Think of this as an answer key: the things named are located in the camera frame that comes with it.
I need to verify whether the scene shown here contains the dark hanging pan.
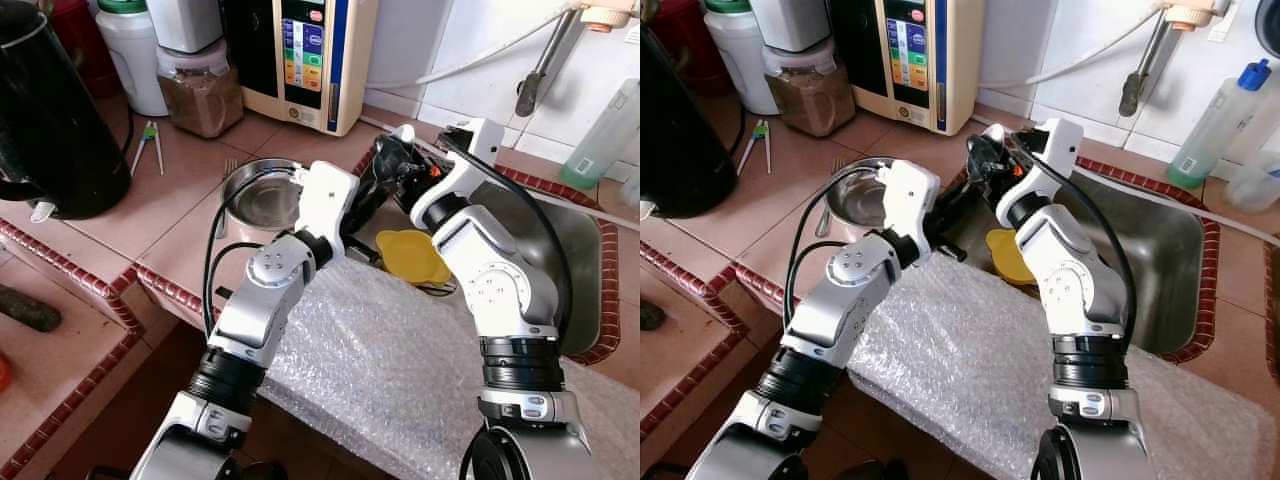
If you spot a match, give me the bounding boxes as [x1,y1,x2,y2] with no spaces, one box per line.
[1255,0,1280,56]

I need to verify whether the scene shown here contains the black electric kettle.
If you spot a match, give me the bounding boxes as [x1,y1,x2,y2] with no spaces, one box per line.
[0,0,131,221]
[640,20,739,219]

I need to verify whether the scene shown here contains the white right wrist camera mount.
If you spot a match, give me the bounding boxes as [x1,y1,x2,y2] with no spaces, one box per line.
[410,118,504,231]
[1000,118,1084,226]

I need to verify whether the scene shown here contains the jar of brown powder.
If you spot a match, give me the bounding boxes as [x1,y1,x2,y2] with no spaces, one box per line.
[155,40,244,139]
[762,40,856,138]

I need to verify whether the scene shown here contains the yellow plastic bowl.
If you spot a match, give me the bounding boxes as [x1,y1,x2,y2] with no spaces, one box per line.
[985,228,1036,286]
[375,228,453,288]

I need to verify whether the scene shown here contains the stainless steel bowl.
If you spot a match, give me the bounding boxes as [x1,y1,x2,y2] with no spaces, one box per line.
[825,158,901,229]
[220,158,309,233]

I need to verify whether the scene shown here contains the clear plastic cup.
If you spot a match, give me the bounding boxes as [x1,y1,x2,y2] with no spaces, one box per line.
[1225,150,1280,213]

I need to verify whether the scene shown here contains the cream wall tap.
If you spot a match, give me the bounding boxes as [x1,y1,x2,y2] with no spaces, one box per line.
[578,0,641,31]
[1160,0,1236,31]

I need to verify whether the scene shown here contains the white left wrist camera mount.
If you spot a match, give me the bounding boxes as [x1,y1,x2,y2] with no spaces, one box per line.
[880,160,941,266]
[295,160,359,263]

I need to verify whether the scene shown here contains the clear bubble wrap sheet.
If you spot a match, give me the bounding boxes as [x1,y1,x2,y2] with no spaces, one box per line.
[262,255,641,480]
[848,250,1280,480]

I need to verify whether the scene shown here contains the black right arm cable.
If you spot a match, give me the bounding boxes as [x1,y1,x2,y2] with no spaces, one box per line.
[1008,130,1140,349]
[440,130,575,346]

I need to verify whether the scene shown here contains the white green tongs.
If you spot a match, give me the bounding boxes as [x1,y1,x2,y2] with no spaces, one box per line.
[130,120,166,178]
[738,120,773,176]

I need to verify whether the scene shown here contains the grey hanging spout pipe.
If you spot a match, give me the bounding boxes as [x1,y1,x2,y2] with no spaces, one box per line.
[1120,5,1176,118]
[515,5,581,118]

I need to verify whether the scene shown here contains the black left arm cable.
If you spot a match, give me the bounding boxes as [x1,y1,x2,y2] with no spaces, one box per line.
[784,162,888,336]
[202,164,302,338]

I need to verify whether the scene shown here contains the cream and black water ionizer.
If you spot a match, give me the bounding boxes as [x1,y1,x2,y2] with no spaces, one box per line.
[830,0,986,136]
[222,0,379,136]

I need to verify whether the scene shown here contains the red container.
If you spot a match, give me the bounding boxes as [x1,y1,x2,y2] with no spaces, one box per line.
[675,0,721,96]
[50,0,106,99]

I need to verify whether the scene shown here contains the white container green lid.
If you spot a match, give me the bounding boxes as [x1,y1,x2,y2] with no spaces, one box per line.
[95,0,171,116]
[703,0,779,116]

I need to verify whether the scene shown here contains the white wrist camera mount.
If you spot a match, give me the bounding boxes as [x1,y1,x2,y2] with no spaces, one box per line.
[295,160,359,263]
[880,160,941,266]
[410,118,504,231]
[1000,118,1084,226]

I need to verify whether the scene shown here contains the white blender housing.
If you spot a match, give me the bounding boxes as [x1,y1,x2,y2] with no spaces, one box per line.
[750,0,831,53]
[145,0,223,53]

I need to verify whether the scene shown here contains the stainless steel sink basin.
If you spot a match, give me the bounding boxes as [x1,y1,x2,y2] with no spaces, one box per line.
[945,150,1206,353]
[350,150,604,356]

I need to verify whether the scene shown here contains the clear bottle blue cap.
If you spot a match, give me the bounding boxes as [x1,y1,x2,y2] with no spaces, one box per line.
[1167,58,1273,189]
[560,78,641,191]

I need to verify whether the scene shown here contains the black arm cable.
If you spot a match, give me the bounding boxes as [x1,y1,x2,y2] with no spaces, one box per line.
[440,130,575,346]
[202,164,302,338]
[1008,130,1140,349]
[784,162,888,336]

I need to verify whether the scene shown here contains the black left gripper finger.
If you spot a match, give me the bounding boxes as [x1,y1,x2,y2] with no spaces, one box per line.
[931,184,977,238]
[349,171,388,238]

